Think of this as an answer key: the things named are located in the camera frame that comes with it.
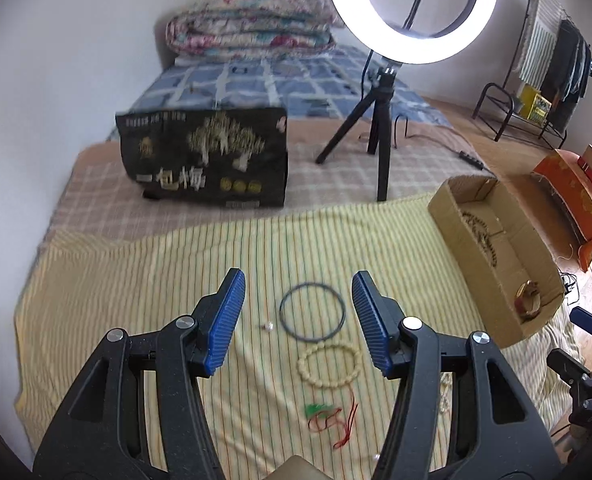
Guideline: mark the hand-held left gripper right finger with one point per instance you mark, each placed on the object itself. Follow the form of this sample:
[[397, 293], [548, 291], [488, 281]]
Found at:
[[371, 320]]

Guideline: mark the black snack bag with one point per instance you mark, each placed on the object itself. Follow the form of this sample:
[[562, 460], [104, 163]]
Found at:
[[175, 160]]

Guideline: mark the folded floral quilt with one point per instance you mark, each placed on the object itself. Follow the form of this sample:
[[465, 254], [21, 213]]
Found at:
[[251, 30]]

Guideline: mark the beige checked blanket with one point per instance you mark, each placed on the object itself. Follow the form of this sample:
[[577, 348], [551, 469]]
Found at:
[[100, 195]]

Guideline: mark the yellow box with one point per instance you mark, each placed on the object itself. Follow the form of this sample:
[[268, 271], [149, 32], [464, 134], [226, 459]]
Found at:
[[533, 105]]

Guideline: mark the cardboard box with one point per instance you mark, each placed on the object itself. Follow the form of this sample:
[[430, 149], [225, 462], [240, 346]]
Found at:
[[536, 330]]

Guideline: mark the striped hanging towel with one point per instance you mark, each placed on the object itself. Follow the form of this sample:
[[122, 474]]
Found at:
[[541, 35]]

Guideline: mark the dark thin bangle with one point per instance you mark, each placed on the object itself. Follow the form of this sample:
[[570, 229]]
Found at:
[[281, 312]]

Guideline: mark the orange patterned box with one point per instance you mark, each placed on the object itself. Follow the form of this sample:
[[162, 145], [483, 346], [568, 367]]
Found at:
[[576, 200]]

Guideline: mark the yellow striped cloth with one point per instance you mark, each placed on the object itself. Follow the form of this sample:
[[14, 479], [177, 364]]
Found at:
[[125, 270]]

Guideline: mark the dark hanging clothes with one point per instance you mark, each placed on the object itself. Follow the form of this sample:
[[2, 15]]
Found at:
[[568, 70]]

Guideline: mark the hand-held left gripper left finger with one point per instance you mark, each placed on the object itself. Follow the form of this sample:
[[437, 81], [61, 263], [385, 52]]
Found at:
[[225, 320]]

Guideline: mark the black tripod stand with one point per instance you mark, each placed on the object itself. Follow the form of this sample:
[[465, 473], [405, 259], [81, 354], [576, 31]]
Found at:
[[383, 125]]

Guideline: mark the black metal clothes rack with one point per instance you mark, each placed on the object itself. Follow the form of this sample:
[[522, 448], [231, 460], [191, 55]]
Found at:
[[518, 35]]

